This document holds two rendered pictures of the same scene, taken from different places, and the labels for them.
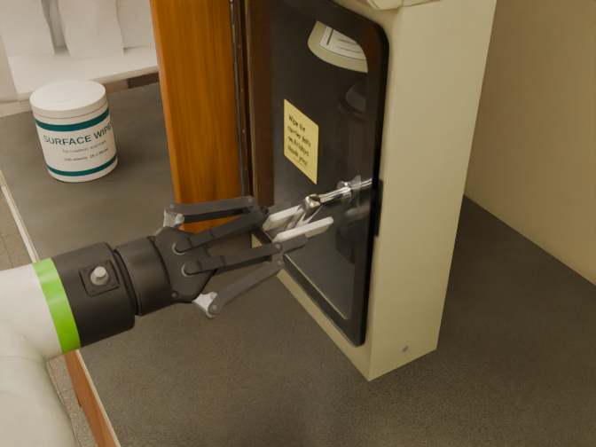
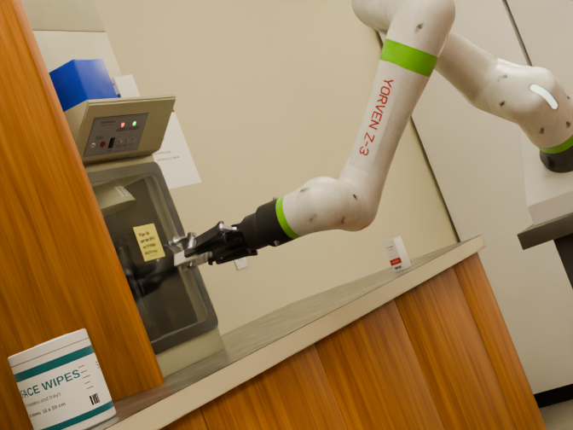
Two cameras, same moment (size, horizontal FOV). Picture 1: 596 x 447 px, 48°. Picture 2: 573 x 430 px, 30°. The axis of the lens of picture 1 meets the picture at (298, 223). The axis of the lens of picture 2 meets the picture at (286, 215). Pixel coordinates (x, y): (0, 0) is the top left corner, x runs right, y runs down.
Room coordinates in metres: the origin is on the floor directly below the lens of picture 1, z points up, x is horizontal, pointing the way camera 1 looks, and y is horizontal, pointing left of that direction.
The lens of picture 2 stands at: (1.62, 2.10, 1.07)
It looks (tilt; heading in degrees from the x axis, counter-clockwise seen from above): 2 degrees up; 239
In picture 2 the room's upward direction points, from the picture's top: 21 degrees counter-clockwise
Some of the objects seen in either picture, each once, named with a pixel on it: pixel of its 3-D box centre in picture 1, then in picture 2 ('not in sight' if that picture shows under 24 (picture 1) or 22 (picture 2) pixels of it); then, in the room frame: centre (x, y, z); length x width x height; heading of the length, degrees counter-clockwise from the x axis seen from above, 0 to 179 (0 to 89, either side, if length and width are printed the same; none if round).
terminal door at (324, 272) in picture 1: (298, 156); (149, 255); (0.70, 0.00, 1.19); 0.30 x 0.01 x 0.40; 30
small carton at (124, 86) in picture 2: not in sight; (121, 92); (0.63, 0.02, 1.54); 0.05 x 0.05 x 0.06; 14
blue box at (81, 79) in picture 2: not in sight; (78, 88); (0.75, 0.09, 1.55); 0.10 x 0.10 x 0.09; 31
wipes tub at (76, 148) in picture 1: (75, 130); (62, 386); (1.10, 0.41, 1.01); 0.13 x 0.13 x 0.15
